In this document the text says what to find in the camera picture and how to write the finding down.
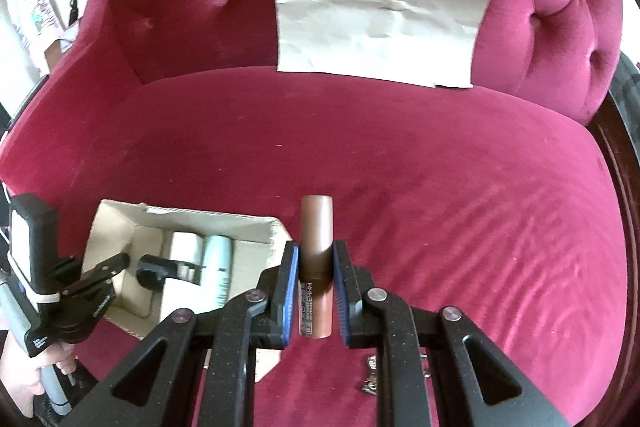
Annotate dark wooden bed frame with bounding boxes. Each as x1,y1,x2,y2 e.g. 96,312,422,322
587,52,640,288

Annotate creased grey paper sheet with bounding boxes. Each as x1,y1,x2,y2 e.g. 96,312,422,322
260,0,508,90

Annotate metal keychain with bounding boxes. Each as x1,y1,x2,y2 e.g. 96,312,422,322
359,353,432,394

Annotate brown lipstick tube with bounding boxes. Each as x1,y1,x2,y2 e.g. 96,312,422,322
299,194,335,339

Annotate mint green tube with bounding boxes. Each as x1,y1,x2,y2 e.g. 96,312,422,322
200,234,235,305

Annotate large white charger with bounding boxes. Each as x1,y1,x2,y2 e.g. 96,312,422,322
167,231,207,282

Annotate person's left hand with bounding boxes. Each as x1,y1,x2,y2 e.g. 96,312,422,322
0,336,78,403

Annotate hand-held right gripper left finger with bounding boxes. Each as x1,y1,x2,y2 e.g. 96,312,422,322
92,241,301,427

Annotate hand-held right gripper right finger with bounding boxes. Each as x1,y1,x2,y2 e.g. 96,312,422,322
332,241,573,427

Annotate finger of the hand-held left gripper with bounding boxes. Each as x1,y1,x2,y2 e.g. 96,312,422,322
62,253,132,295

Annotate black cable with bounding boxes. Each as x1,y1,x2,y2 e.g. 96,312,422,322
67,0,89,26

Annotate small brown cardboard box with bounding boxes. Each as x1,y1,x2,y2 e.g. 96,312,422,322
44,38,76,72

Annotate cartoon printed curtain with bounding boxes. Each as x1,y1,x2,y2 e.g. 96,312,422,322
10,0,86,68

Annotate red velvet tufted sofa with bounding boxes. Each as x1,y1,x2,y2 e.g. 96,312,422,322
0,0,626,427

